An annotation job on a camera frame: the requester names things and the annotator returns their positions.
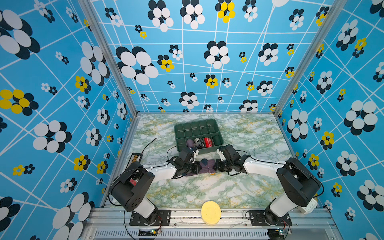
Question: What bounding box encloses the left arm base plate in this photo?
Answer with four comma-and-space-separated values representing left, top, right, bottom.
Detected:
129, 209, 171, 226

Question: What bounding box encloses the green rolled sock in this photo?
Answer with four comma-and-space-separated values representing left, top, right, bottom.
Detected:
213, 135, 223, 146

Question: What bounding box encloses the black antenna cable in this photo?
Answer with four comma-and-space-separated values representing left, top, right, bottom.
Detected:
140, 137, 158, 154

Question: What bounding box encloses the aluminium front rail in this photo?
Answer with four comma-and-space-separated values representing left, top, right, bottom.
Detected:
79, 207, 343, 240

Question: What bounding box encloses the purple teal sock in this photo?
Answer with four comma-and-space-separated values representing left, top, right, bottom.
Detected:
187, 159, 217, 176

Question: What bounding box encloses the red rolled sock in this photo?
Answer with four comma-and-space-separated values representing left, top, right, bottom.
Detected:
204, 137, 214, 148

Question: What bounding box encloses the yellow round sponge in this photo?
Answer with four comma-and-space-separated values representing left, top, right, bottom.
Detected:
201, 201, 222, 226

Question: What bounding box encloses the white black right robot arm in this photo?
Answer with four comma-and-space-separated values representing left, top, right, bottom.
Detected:
214, 145, 323, 225

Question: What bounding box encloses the aluminium corner post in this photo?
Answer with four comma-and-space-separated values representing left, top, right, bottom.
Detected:
274, 0, 347, 119
79, 0, 138, 118

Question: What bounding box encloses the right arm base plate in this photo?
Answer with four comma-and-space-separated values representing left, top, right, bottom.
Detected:
245, 210, 292, 228

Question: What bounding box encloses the purple rolled sock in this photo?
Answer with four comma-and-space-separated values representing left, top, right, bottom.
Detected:
186, 139, 196, 151

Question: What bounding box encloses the white square clock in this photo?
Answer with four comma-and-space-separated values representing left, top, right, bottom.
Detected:
298, 198, 318, 215

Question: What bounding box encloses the green compartment tray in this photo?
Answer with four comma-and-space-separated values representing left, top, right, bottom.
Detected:
174, 119, 224, 154

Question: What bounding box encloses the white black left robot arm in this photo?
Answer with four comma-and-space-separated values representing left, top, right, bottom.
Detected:
109, 148, 202, 224

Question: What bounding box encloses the aluminium corner post left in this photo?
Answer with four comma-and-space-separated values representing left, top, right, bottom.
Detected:
79, 0, 138, 118

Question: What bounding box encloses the black white rolled sock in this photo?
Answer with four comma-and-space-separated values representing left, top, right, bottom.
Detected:
194, 138, 205, 149

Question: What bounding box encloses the black tray with snacks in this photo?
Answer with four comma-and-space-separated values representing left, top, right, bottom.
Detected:
126, 153, 143, 169

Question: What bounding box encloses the aluminium corner post right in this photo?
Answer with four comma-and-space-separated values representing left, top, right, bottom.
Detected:
274, 0, 347, 119

